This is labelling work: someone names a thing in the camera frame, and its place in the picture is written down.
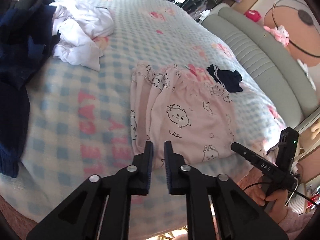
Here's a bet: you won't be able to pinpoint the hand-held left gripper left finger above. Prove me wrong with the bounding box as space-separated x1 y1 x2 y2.
26 140 154 240

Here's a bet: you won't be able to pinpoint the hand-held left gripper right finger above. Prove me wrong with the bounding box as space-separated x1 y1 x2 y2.
164 140 289 240

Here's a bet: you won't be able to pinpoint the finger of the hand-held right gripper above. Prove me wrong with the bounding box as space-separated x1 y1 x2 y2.
230 142 276 177

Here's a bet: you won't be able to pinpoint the pink cartoon print pants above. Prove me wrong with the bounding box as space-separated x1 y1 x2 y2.
130 64 237 170

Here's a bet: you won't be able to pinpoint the person's right forearm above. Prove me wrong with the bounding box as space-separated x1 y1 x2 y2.
271 200 317 234

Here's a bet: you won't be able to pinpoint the person's right hand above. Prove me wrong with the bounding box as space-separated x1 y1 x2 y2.
254 188 288 213

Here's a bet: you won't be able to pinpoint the pink fluffy bed sheet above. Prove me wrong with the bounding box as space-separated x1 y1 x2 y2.
0 169 267 230

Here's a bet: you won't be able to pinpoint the navy striped folded garment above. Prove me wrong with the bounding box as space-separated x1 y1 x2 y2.
206 64 244 93

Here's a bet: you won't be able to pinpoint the checked cartoon print blanket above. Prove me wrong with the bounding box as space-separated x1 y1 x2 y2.
0 0 288 227

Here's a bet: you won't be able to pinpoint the grey padded headboard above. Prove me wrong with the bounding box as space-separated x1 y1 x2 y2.
201 4 317 128

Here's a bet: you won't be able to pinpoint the pink plush toy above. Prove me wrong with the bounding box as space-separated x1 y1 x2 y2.
263 25 291 47

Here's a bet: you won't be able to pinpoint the red plush toy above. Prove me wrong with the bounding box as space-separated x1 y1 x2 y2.
244 9 262 22

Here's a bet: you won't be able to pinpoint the white power strip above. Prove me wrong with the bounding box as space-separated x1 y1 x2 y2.
197 9 212 21

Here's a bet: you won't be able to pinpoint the white garment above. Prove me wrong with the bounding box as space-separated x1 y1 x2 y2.
51 1 115 72

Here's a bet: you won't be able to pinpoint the navy blue garment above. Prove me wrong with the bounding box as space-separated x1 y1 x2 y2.
0 4 61 178

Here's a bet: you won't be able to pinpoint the dark grey garment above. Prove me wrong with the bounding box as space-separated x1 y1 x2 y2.
7 0 55 14

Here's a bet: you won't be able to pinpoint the black cable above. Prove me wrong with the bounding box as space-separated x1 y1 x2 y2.
243 183 320 204

